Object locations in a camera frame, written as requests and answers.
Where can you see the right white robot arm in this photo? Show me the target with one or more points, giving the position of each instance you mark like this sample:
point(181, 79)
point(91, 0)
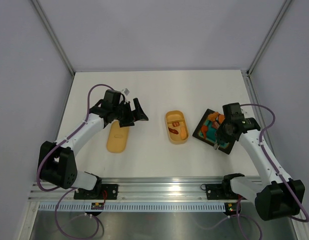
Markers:
point(279, 195)

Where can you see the right aluminium frame post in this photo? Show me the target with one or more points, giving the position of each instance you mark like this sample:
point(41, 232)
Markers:
point(269, 35)

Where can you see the metal tongs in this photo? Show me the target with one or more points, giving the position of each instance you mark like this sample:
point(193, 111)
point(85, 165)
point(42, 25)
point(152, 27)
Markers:
point(216, 146)

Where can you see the tan lunch box lid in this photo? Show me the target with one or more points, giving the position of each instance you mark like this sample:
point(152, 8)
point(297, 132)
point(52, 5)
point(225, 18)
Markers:
point(117, 138)

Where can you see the tan lunch box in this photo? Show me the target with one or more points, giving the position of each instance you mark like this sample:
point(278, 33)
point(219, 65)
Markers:
point(170, 118)

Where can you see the black teal square plate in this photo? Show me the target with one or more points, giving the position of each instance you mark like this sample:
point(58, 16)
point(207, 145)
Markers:
point(211, 138)

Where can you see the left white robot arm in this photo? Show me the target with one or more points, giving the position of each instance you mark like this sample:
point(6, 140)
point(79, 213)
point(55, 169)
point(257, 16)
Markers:
point(57, 163)

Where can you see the aluminium frame post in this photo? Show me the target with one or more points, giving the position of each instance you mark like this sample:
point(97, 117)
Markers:
point(269, 35)
point(52, 35)

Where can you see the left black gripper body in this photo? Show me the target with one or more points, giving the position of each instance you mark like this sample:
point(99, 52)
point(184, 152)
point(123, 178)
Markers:
point(123, 113)

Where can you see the pink meat slice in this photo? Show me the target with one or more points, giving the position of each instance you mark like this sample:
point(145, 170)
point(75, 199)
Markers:
point(215, 125)

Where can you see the aluminium mounting rail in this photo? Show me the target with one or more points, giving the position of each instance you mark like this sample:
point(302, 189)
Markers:
point(147, 189)

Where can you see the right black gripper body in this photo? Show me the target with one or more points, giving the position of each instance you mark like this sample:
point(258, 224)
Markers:
point(222, 131)

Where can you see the orange fried nugget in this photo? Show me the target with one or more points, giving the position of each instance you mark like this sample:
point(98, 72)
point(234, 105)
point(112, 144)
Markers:
point(213, 116)

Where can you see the left aluminium frame post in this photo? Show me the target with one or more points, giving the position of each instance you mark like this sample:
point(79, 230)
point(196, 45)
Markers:
point(52, 35)

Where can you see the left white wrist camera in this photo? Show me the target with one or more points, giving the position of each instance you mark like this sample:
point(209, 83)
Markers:
point(125, 92)

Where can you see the black base bracket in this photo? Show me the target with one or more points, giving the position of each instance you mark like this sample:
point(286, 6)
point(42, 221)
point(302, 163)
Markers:
point(107, 191)
point(216, 191)

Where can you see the right black base bracket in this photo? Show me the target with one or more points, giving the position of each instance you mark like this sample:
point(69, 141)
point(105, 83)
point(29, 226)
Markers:
point(216, 191)

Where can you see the orange chicken wing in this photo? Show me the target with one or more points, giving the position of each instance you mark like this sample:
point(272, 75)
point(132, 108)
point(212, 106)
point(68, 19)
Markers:
point(204, 130)

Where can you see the left black base bracket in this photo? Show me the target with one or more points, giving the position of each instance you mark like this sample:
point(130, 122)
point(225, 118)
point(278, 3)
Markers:
point(107, 191)

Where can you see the white slotted cable duct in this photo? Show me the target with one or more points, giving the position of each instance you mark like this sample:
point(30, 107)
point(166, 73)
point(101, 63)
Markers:
point(129, 207)

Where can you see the pale orange food piece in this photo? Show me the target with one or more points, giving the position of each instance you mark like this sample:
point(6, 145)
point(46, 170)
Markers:
point(183, 133)

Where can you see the red bacon piece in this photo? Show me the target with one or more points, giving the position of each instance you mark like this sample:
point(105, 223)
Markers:
point(175, 124)

